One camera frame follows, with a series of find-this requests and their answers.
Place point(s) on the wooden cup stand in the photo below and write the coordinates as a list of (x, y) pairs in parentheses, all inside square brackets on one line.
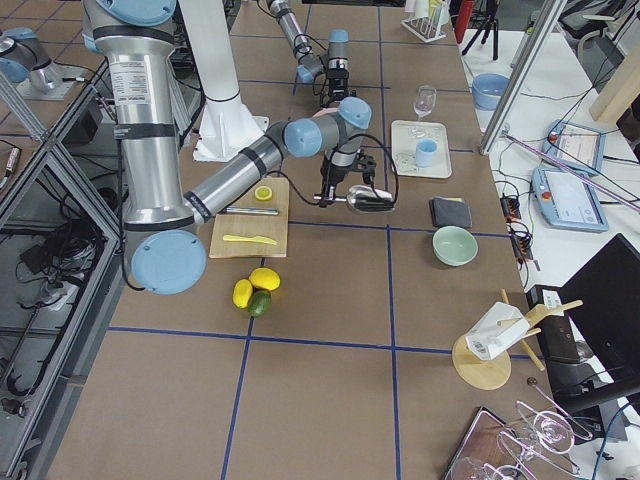
[(493, 374)]

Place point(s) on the light green bowl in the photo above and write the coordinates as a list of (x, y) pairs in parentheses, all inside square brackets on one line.
[(454, 246)]

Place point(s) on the stainless steel ice scoop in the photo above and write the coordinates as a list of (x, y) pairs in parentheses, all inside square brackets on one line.
[(362, 199)]

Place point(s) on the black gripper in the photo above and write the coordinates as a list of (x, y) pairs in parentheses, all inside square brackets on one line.
[(333, 174), (338, 81)]

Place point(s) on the white carton on stand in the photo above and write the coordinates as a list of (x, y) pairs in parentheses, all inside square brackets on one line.
[(496, 331)]

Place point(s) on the black monitor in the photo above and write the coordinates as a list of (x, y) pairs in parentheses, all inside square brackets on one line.
[(608, 320)]

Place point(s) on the light blue plastic cup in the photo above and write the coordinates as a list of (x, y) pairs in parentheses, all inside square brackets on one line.
[(425, 152)]

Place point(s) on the clear wine glass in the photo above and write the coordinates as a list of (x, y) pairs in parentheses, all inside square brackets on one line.
[(423, 104)]

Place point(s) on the lemon half slice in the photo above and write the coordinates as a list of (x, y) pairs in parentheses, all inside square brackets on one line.
[(263, 193)]

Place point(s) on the teach pendant tablet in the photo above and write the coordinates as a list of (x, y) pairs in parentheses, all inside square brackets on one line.
[(566, 202)]

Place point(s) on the small yellow lemon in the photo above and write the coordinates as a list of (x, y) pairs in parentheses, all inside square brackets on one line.
[(242, 293)]

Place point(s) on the wooden cutting board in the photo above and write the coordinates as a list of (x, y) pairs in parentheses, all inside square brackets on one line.
[(275, 227)]

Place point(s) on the cream bear tray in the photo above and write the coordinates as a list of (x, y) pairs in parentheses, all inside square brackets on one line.
[(403, 149)]

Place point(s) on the large yellow lemon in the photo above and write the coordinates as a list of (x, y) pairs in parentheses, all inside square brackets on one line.
[(265, 278)]

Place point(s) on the folded grey cloth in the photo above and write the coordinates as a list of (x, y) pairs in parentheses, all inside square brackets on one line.
[(449, 212)]

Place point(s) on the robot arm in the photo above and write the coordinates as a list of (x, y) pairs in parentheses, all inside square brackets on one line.
[(324, 68), (161, 223)]

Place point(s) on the pink bowl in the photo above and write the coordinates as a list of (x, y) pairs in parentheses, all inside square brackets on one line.
[(324, 112)]

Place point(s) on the hanging wine glasses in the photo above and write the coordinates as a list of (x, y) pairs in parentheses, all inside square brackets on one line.
[(492, 448)]

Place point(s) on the white wire rack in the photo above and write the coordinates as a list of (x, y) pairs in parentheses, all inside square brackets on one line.
[(426, 19)]

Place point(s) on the blue bowl in background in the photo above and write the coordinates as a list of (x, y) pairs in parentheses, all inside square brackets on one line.
[(487, 90)]

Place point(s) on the steel muddler rod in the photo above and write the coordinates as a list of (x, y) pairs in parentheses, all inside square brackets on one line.
[(251, 211)]

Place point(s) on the green lime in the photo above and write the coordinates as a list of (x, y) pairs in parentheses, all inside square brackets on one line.
[(259, 303)]

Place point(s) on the yellow plastic knife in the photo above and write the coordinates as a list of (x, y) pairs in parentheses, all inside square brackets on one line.
[(249, 239)]

